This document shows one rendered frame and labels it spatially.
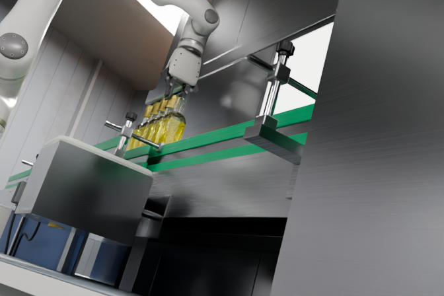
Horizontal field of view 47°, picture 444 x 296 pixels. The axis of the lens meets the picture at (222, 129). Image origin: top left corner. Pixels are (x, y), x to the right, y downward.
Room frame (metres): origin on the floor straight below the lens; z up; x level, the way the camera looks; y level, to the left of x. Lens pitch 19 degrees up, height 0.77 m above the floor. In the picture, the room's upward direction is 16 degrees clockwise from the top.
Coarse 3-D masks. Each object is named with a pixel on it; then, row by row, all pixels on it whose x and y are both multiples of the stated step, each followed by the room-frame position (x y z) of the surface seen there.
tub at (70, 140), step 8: (64, 136) 1.02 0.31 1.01; (48, 144) 1.13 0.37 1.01; (72, 144) 1.03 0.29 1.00; (80, 144) 1.03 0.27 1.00; (96, 152) 1.05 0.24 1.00; (104, 152) 1.06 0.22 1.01; (112, 160) 1.08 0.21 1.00; (120, 160) 1.07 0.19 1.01; (136, 168) 1.10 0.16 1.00; (144, 168) 1.10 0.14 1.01
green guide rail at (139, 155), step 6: (132, 150) 1.46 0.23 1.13; (138, 150) 1.42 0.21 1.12; (144, 150) 1.37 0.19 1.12; (150, 150) 1.35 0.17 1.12; (126, 156) 1.49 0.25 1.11; (132, 156) 1.44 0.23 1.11; (138, 156) 1.40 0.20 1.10; (144, 156) 1.37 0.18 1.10; (132, 162) 1.44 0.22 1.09; (138, 162) 1.40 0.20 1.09; (144, 162) 1.36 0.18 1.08
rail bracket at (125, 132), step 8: (128, 112) 1.27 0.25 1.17; (128, 120) 1.27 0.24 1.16; (112, 128) 1.26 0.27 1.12; (120, 128) 1.26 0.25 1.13; (128, 128) 1.27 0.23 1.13; (120, 136) 1.28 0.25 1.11; (128, 136) 1.27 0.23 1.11; (136, 136) 1.29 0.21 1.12; (120, 144) 1.27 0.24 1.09; (152, 144) 1.31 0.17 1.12; (160, 144) 1.32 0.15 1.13; (112, 152) 1.28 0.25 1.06; (120, 152) 1.27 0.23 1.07; (160, 152) 1.32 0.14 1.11
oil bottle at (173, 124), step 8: (176, 112) 1.40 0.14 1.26; (168, 120) 1.38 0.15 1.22; (176, 120) 1.39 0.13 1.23; (184, 120) 1.40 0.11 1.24; (160, 128) 1.42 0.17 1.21; (168, 128) 1.38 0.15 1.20; (176, 128) 1.39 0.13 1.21; (160, 136) 1.40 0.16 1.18; (168, 136) 1.39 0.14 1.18; (176, 136) 1.40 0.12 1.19
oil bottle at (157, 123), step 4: (160, 116) 1.46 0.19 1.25; (164, 116) 1.44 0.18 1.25; (156, 120) 1.47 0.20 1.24; (160, 120) 1.44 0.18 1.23; (156, 124) 1.46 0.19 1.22; (160, 124) 1.43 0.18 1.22; (152, 128) 1.47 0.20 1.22; (156, 128) 1.45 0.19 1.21; (152, 132) 1.46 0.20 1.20; (156, 132) 1.44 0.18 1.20; (152, 136) 1.45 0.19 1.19; (156, 136) 1.43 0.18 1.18; (152, 140) 1.45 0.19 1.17
